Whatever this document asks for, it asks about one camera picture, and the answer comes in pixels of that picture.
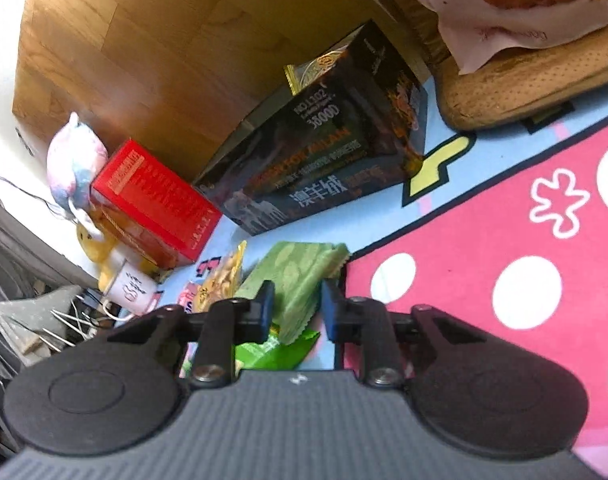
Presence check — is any yellow duck plush toy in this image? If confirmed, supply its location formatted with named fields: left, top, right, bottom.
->
left=76, top=222, right=159, bottom=291

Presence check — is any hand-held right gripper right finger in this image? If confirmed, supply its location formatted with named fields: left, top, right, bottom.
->
left=321, top=279, right=489, bottom=391

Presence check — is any gold snack packet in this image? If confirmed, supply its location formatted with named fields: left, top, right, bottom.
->
left=284, top=50, right=355, bottom=96

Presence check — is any white enamel mug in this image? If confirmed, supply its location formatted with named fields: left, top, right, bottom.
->
left=104, top=260, right=159, bottom=317

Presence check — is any yellow chips packet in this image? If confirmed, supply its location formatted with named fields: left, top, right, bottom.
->
left=191, top=240, right=248, bottom=313

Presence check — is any dark printed cardboard box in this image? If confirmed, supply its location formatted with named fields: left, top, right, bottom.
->
left=191, top=20, right=429, bottom=237

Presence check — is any grey cloth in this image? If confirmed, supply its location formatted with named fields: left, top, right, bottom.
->
left=0, top=285, right=110, bottom=366

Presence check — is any pink fried dough snack bag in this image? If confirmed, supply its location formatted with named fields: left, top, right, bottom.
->
left=384, top=0, right=608, bottom=76

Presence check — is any small pink snack packet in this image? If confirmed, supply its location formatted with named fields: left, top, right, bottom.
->
left=176, top=280, right=205, bottom=311

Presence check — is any bright green snack packet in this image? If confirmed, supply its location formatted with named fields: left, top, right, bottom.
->
left=234, top=330, right=321, bottom=372

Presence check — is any green patterned snack packet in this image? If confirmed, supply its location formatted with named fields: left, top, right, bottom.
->
left=234, top=241, right=349, bottom=346

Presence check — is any cartoon printed bed sheet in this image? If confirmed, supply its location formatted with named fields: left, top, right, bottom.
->
left=154, top=110, right=608, bottom=480

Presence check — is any pastel plush toy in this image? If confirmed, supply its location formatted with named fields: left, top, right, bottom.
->
left=46, top=112, right=110, bottom=226

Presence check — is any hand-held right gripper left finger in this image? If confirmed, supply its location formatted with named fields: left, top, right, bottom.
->
left=106, top=280, right=277, bottom=391

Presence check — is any brown woven mat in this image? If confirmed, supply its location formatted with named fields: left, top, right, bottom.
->
left=349, top=0, right=608, bottom=133

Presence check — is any red gift box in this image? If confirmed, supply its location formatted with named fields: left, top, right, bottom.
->
left=90, top=138, right=222, bottom=268

